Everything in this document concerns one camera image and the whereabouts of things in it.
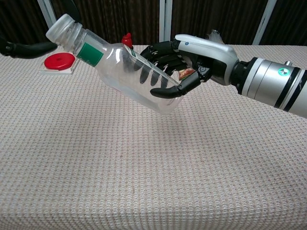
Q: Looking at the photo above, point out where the beige woven tablecloth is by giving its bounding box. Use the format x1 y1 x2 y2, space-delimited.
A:
0 44 307 230

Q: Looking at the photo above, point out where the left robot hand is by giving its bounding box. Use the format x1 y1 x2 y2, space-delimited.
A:
0 0 82 59

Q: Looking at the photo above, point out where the white frame post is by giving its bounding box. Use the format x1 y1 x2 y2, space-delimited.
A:
159 0 173 46
252 0 278 46
37 0 58 27

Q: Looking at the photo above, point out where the white plastic bottle cap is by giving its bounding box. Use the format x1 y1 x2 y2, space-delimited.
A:
46 13 76 48

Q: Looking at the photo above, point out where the clear plastic straws pack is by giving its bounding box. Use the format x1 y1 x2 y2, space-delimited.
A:
205 29 226 45

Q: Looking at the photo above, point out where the green snack bag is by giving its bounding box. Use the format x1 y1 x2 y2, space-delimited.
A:
178 68 195 81

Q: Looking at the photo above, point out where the red round disc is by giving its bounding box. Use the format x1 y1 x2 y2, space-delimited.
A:
44 52 75 71

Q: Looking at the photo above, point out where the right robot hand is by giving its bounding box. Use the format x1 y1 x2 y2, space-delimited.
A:
140 34 239 99

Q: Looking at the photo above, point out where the dark sauce bottle red cap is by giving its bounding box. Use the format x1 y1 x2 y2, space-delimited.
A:
121 33 134 50

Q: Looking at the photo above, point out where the clear plastic bottle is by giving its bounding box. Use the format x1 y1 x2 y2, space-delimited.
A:
59 23 184 115

